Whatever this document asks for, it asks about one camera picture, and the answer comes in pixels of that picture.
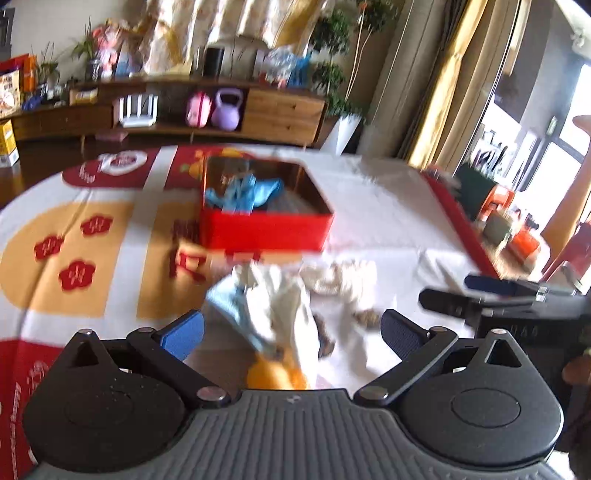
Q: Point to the small potted plant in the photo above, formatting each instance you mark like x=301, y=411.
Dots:
x=48, y=67
x=87, y=50

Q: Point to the white router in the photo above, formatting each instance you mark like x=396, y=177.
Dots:
x=137, y=110

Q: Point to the tall green potted plant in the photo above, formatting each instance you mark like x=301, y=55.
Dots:
x=332, y=69

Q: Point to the blue picture frame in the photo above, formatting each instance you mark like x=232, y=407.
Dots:
x=123, y=62

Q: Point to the orange paper bag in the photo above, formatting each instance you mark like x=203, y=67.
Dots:
x=27, y=71

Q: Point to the red tin box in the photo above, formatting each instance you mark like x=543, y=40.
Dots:
x=263, y=230

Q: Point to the purple kettlebell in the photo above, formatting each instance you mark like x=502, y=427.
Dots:
x=226, y=113

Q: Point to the yellow cardboard box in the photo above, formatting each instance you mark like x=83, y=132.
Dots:
x=7, y=143

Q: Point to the clear plastic bag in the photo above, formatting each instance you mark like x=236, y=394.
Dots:
x=277, y=64

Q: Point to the orange plastic stool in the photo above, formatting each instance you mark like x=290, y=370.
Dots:
x=496, y=203

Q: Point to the brown patterned sock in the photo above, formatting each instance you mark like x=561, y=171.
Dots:
x=325, y=341
x=367, y=318

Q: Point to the pink bag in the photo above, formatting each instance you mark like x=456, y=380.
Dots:
x=198, y=110

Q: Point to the cream sock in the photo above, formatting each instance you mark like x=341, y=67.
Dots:
x=341, y=281

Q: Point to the white cloth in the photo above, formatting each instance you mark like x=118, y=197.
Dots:
x=281, y=300

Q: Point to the printed snack box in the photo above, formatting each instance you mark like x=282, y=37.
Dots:
x=9, y=94

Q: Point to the black cylinder speaker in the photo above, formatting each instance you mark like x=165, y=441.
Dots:
x=214, y=60

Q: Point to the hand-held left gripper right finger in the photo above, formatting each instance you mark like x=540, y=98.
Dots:
x=397, y=332

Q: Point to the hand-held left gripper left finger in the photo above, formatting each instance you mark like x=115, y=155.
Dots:
x=187, y=334

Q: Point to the white planter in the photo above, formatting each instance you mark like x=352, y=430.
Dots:
x=344, y=134

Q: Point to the orange plush object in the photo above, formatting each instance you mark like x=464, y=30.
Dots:
x=277, y=374

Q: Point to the red chair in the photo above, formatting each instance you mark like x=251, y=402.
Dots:
x=572, y=256

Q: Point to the pink doll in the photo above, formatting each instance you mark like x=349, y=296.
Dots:
x=106, y=44

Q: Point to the person's right hand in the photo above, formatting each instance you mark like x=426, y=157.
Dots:
x=577, y=371

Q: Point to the yellow curtain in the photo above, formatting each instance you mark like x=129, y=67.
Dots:
x=443, y=92

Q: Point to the light blue face mask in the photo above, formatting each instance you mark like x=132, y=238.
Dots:
x=235, y=309
x=244, y=191

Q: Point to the dark green box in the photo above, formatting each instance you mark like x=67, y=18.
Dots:
x=475, y=194

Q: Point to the blue box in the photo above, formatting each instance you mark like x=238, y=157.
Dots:
x=302, y=69

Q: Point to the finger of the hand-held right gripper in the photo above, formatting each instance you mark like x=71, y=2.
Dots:
x=494, y=285
x=445, y=301

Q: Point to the wooden television cabinet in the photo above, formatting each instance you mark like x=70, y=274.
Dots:
x=281, y=113

